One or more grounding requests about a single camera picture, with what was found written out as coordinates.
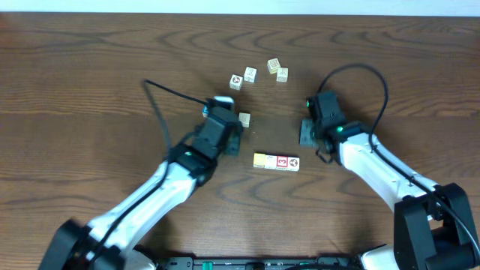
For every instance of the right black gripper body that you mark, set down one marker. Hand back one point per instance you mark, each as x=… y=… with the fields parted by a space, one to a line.
x=309 y=136

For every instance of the wooden O block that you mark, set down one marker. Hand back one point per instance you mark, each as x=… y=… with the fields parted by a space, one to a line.
x=293 y=163

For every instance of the green edged wooden block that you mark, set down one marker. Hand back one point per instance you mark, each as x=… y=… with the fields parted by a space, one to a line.
x=271 y=162

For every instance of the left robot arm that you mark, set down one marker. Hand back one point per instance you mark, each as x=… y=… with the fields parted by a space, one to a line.
x=107 y=240

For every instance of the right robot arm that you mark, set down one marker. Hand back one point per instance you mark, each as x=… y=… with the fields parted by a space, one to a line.
x=433 y=223

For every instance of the plain wooden M block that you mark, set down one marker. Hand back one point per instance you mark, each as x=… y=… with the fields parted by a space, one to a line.
x=244 y=118

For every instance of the blue X block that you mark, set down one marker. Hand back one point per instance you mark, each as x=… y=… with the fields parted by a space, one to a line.
x=205 y=111

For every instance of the wooden block red disc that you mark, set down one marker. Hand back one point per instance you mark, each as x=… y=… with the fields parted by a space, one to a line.
x=236 y=82

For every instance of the wooden Y block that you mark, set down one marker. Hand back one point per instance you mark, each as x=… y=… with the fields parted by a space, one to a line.
x=282 y=74

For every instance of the wooden block umbrella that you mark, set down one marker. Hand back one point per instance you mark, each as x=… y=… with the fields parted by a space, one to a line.
x=250 y=74

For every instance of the yellow edged wooden block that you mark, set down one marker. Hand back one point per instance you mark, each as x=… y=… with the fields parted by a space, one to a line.
x=273 y=65

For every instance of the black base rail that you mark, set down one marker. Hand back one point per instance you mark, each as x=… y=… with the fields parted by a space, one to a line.
x=260 y=263

